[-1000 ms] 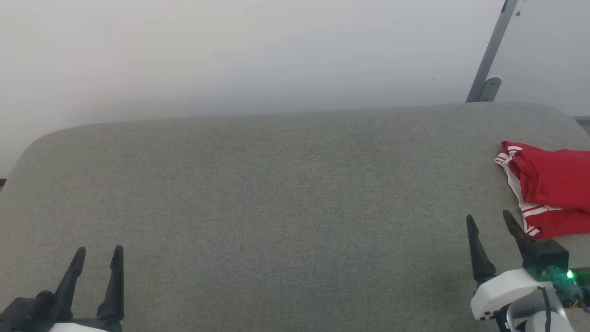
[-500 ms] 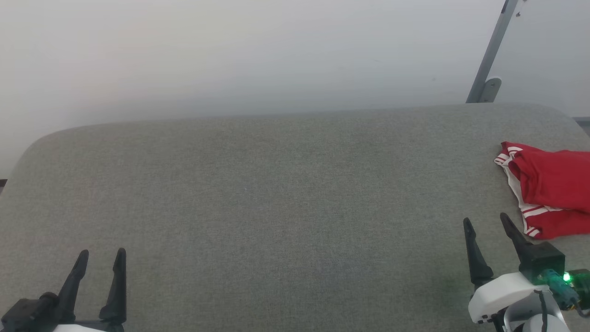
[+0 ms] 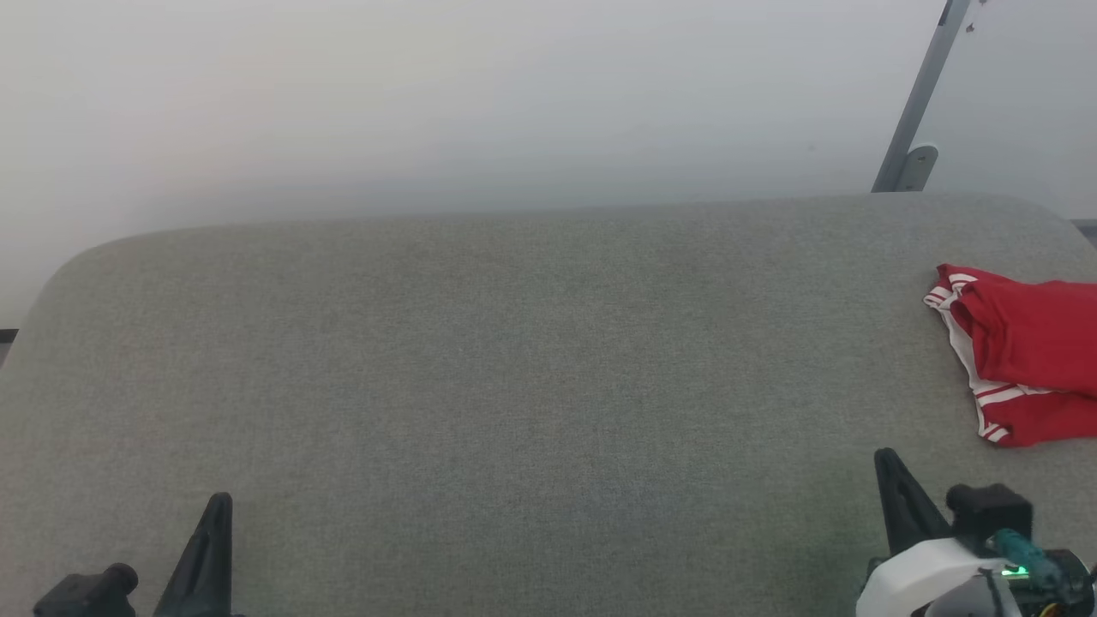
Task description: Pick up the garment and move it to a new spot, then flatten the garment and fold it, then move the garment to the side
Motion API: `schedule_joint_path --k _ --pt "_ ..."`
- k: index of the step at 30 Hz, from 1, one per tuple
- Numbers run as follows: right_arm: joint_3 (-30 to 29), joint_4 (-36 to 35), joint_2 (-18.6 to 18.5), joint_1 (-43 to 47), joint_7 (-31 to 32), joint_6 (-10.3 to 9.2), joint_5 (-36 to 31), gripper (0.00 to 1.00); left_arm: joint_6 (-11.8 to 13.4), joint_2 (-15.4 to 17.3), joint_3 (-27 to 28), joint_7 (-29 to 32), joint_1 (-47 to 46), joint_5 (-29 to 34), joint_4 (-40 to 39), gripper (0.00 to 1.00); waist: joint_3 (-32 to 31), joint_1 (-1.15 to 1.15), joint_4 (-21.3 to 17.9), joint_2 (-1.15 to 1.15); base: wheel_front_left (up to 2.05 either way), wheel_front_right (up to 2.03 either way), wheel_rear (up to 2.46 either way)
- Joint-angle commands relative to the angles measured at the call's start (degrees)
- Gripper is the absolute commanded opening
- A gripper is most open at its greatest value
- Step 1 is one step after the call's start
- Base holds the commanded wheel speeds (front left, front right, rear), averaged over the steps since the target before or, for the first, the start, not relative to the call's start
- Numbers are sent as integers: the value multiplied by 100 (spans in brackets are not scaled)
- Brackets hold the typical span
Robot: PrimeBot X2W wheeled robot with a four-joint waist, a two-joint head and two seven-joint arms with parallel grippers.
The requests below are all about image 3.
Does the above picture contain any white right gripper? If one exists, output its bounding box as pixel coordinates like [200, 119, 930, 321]
[856, 447, 1019, 617]

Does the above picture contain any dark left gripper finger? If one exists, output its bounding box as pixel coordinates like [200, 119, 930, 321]
[153, 492, 235, 617]

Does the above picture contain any red basketball jersey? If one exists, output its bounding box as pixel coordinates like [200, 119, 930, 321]
[922, 263, 1097, 449]

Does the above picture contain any grey fabric sofa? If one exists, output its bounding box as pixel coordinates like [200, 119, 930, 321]
[0, 192, 1097, 617]

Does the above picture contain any grey metal post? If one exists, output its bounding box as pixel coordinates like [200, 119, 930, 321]
[871, 0, 974, 195]

